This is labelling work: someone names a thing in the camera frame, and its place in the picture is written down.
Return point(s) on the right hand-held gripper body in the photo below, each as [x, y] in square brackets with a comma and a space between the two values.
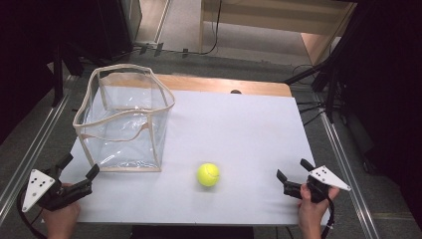
[326, 177]

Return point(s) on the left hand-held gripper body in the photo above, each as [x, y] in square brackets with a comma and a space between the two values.
[49, 195]

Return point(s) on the clear plastic bag beige trim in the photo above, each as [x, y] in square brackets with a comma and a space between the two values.
[99, 127]

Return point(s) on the yellow tennis ball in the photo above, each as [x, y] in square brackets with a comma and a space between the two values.
[208, 174]

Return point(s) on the person's left hand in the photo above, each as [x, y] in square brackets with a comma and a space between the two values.
[61, 219]

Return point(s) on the person's right hand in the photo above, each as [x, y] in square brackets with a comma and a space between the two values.
[312, 210]

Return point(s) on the black metal stand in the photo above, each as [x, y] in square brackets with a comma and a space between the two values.
[58, 79]

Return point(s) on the black tripod stand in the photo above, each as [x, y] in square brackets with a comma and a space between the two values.
[331, 86]

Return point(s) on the dark cabinet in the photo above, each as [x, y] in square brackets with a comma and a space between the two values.
[112, 26]

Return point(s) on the light wooden cabinet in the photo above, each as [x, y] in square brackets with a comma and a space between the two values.
[278, 16]

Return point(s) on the metal floor rail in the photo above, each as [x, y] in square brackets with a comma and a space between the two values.
[348, 179]
[31, 156]

